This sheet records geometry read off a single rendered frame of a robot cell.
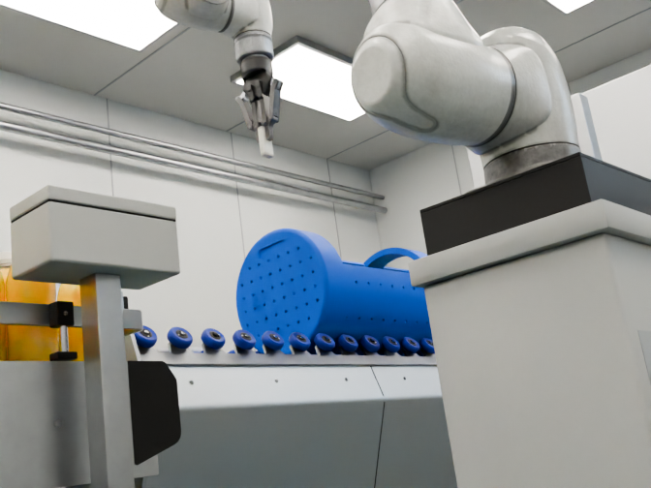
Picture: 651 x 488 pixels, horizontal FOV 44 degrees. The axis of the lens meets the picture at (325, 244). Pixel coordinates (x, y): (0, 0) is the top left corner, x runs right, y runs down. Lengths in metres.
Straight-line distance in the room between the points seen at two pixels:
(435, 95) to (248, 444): 0.70
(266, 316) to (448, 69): 0.83
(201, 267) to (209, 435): 4.63
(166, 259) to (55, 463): 0.30
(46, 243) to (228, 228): 5.26
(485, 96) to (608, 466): 0.53
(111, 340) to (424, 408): 0.95
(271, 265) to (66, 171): 3.89
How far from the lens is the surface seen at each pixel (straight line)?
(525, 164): 1.27
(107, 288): 1.12
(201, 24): 1.92
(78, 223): 1.08
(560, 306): 1.14
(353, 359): 1.74
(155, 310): 5.67
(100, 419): 1.09
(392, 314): 1.86
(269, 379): 1.53
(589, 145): 2.57
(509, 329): 1.17
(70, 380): 1.16
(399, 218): 7.57
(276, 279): 1.79
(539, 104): 1.29
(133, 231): 1.13
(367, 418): 1.72
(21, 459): 1.11
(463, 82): 1.17
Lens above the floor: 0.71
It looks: 15 degrees up
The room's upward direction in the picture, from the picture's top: 8 degrees counter-clockwise
